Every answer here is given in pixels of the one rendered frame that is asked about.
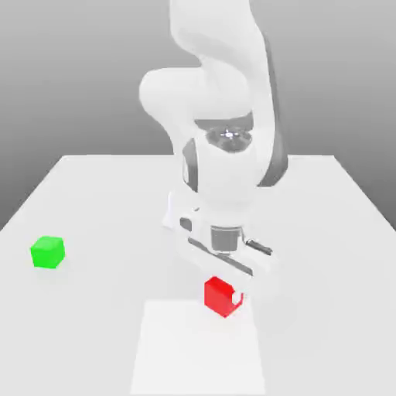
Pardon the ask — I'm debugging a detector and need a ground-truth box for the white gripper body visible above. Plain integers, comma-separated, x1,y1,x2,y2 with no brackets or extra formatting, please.
185,234,279,290

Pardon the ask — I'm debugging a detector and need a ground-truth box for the small red cube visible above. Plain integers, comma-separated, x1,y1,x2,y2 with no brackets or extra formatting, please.
203,275,245,319

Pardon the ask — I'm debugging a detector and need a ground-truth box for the small green cube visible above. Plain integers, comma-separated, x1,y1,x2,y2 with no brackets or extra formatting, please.
29,235,67,269

